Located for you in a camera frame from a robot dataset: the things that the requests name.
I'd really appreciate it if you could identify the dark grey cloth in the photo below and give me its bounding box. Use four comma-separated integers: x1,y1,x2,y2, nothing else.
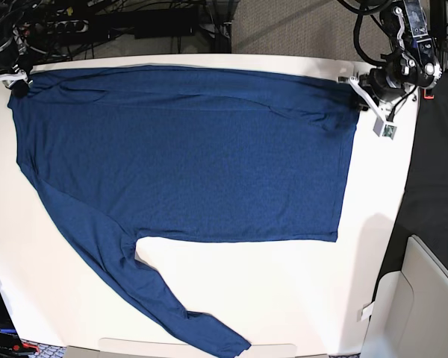
380,72,448,284

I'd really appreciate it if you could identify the blue long-sleeve T-shirt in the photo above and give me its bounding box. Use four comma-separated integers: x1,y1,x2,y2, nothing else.
7,66,359,357

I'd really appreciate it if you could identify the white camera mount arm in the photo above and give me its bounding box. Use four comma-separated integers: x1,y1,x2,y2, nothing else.
0,70,28,87
337,76,397,139

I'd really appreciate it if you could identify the white plastic bin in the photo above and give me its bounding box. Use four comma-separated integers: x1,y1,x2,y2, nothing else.
361,236,448,358

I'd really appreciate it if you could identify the black aluminium frame post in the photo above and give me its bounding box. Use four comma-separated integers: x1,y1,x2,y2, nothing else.
205,0,235,54

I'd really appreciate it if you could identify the black power strip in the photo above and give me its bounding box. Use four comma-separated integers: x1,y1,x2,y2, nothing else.
46,20,89,34

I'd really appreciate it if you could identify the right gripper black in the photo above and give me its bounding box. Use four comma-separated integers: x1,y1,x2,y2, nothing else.
0,52,32,97

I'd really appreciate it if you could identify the white paper tag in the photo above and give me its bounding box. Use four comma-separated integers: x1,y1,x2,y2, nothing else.
357,302,375,321

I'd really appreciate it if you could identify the red and black clamp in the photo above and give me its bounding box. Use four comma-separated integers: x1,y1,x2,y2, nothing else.
423,89,435,100

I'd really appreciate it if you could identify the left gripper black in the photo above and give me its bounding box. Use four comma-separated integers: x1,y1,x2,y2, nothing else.
350,68,414,112

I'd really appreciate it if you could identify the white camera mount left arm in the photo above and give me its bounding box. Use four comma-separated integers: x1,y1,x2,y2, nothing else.
337,76,397,139

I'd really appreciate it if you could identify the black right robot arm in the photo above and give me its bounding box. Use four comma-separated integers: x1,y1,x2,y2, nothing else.
0,1,39,98

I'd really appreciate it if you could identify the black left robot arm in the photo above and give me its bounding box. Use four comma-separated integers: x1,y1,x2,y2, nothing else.
345,1,442,110

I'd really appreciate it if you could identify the thick black cable loop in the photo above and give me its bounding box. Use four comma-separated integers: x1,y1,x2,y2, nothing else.
337,0,393,64

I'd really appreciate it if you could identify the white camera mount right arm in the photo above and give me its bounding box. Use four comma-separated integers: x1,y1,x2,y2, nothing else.
0,70,28,87

